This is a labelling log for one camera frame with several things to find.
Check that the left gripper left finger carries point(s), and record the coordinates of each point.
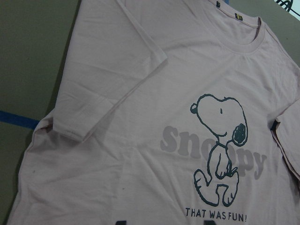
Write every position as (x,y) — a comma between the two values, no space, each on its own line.
(122,222)

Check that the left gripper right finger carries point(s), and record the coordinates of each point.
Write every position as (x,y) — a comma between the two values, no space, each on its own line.
(210,222)

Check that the pink Snoopy t-shirt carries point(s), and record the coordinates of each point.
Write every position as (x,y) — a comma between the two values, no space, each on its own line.
(169,112)

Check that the blue tape line crosswise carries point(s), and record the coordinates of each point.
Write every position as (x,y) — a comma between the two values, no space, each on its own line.
(18,120)

